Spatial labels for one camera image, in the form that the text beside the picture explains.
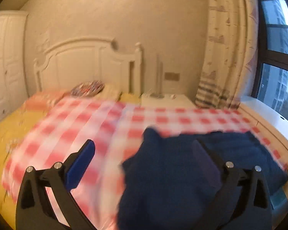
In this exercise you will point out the cream pillow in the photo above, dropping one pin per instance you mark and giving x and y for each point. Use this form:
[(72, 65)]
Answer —
[(110, 92)]

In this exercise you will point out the white bed headboard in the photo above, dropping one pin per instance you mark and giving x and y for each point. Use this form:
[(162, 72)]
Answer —
[(86, 64)]

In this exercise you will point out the white nightstand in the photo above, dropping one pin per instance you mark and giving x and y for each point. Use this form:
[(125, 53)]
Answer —
[(168, 101)]

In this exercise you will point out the red white checkered blanket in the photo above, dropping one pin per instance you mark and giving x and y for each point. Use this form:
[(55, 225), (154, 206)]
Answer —
[(86, 119)]

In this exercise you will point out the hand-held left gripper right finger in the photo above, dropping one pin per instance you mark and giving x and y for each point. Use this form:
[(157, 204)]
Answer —
[(206, 163)]

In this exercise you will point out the patterned pillow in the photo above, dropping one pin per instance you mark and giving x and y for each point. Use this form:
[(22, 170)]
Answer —
[(87, 88)]

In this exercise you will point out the printed curtain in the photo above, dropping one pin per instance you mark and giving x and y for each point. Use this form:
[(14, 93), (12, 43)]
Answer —
[(228, 40)]

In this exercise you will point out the dark framed window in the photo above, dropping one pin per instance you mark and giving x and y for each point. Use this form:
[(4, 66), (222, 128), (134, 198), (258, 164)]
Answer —
[(276, 86)]

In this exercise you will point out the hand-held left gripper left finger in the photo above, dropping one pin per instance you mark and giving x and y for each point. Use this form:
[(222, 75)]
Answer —
[(80, 163)]

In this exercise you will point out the white wardrobe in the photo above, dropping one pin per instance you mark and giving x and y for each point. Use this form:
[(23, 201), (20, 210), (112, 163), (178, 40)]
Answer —
[(4, 64)]

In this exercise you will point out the navy blue puffer jacket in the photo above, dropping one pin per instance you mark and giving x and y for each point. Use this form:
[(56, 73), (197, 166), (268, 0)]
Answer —
[(163, 172)]

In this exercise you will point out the yellow bed sheet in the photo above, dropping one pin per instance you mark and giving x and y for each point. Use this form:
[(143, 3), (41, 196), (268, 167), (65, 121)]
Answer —
[(4, 136)]

